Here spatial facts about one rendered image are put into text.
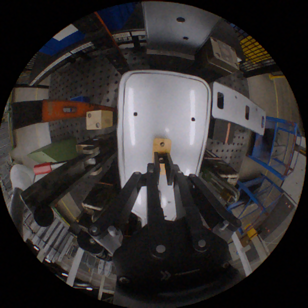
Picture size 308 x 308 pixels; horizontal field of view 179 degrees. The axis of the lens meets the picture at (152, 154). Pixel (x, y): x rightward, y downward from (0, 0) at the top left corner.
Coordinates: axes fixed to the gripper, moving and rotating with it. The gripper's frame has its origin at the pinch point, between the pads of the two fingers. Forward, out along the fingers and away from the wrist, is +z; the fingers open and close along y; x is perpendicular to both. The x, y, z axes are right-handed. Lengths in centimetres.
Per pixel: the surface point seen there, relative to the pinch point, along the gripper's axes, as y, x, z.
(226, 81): 42, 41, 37
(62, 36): -28.3, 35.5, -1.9
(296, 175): 786, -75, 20
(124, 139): -8.5, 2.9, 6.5
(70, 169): -14.0, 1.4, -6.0
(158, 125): -1.0, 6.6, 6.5
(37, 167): -24.9, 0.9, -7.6
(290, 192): 795, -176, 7
